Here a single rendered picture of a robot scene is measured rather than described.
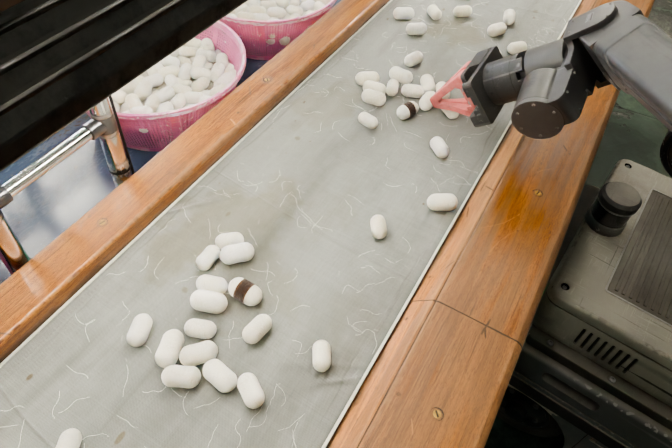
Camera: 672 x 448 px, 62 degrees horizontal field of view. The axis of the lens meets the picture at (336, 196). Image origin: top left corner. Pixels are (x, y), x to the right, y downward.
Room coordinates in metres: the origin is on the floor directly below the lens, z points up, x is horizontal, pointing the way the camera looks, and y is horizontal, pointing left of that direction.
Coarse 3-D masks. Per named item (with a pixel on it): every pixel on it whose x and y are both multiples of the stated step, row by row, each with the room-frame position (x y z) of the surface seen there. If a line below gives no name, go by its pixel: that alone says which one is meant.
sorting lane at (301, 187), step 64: (448, 0) 0.97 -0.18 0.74; (512, 0) 0.99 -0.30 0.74; (576, 0) 1.02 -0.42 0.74; (384, 64) 0.75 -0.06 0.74; (448, 64) 0.77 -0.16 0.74; (256, 128) 0.57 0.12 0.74; (320, 128) 0.58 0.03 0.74; (384, 128) 0.60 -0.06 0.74; (448, 128) 0.61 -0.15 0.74; (192, 192) 0.45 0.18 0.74; (256, 192) 0.45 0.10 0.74; (320, 192) 0.46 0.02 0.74; (384, 192) 0.47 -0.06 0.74; (448, 192) 0.48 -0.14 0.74; (128, 256) 0.34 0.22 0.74; (192, 256) 0.35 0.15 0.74; (256, 256) 0.36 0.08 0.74; (320, 256) 0.37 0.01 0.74; (384, 256) 0.37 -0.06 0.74; (64, 320) 0.26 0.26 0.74; (128, 320) 0.27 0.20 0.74; (320, 320) 0.29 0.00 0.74; (384, 320) 0.29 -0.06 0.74; (0, 384) 0.19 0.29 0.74; (64, 384) 0.20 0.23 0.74; (128, 384) 0.20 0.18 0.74; (320, 384) 0.22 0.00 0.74
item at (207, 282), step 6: (204, 276) 0.32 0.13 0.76; (210, 276) 0.32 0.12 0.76; (216, 276) 0.32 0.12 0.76; (198, 282) 0.31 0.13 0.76; (204, 282) 0.31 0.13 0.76; (210, 282) 0.31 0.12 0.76; (216, 282) 0.31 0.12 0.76; (222, 282) 0.31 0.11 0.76; (198, 288) 0.30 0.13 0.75; (204, 288) 0.30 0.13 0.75; (210, 288) 0.30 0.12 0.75; (216, 288) 0.30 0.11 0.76; (222, 288) 0.31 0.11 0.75
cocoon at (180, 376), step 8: (168, 368) 0.21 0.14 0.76; (176, 368) 0.21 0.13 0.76; (184, 368) 0.21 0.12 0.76; (192, 368) 0.22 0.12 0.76; (168, 376) 0.21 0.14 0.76; (176, 376) 0.21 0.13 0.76; (184, 376) 0.21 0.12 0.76; (192, 376) 0.21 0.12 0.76; (200, 376) 0.21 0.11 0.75; (168, 384) 0.20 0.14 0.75; (176, 384) 0.20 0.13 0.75; (184, 384) 0.20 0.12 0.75; (192, 384) 0.20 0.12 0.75
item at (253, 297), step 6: (234, 282) 0.31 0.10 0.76; (228, 288) 0.31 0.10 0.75; (234, 288) 0.30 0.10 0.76; (252, 288) 0.30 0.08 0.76; (258, 288) 0.31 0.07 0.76; (246, 294) 0.30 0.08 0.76; (252, 294) 0.30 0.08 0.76; (258, 294) 0.30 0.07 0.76; (246, 300) 0.29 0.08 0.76; (252, 300) 0.29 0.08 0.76; (258, 300) 0.30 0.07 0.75
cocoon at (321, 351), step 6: (318, 342) 0.25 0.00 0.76; (324, 342) 0.25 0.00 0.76; (312, 348) 0.25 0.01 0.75; (318, 348) 0.25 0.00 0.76; (324, 348) 0.25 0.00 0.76; (330, 348) 0.25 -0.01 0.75; (312, 354) 0.24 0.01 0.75; (318, 354) 0.24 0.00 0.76; (324, 354) 0.24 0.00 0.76; (330, 354) 0.24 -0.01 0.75; (318, 360) 0.23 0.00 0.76; (324, 360) 0.24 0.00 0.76; (330, 360) 0.24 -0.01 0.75; (318, 366) 0.23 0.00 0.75; (324, 366) 0.23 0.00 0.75
